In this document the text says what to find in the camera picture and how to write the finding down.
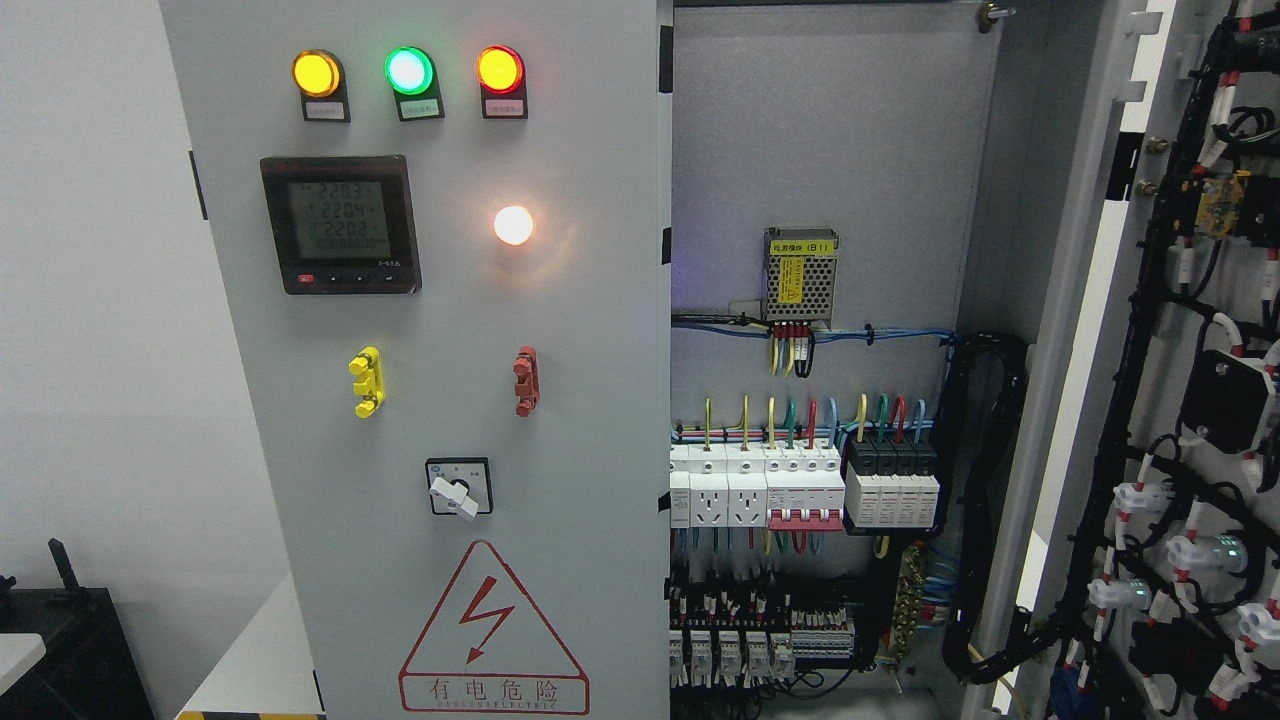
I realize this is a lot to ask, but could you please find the grey cabinet door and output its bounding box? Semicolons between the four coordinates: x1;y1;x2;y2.
946;1;1277;719
161;1;669;719

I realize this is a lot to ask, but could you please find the white glowing indicator lamp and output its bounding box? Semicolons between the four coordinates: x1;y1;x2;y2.
492;205;535;246

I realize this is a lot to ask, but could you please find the metal mesh power supply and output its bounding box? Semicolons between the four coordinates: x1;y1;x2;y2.
762;227;840;323

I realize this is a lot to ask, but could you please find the white socket breaker row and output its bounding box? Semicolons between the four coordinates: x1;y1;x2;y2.
669;441;845;533

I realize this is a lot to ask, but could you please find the black white surge protector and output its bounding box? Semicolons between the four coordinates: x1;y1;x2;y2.
844;436;941;530

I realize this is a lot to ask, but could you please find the relay terminal row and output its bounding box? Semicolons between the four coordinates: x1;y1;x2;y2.
664;571;858;691

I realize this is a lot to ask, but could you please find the red indicator lamp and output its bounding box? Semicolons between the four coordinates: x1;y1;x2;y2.
476;45;525;95

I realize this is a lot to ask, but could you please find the black digital power meter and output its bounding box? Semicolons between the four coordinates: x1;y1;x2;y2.
260;155;421;295

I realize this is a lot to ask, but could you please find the red triangle warning sticker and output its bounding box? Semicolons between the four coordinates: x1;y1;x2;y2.
399;539;591;716

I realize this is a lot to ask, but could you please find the brass ground bar right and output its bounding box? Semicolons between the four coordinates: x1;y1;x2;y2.
886;544;925;664

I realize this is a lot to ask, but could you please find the green indicator lamp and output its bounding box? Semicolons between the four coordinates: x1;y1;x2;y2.
384;46;435;96

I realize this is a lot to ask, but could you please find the yellow indicator lamp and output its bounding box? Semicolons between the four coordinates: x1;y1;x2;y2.
291;49;343;97

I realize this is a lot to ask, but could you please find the black equipment box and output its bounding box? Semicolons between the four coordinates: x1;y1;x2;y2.
1;538;154;719

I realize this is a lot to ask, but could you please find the red terminal post block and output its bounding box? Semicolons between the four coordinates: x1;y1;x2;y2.
512;345;540;418

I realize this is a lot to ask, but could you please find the yellow terminal post block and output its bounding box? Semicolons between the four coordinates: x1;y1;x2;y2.
348;346;387;419

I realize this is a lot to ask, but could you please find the black cable harness right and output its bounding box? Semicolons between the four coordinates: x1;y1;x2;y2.
940;332;1071;685

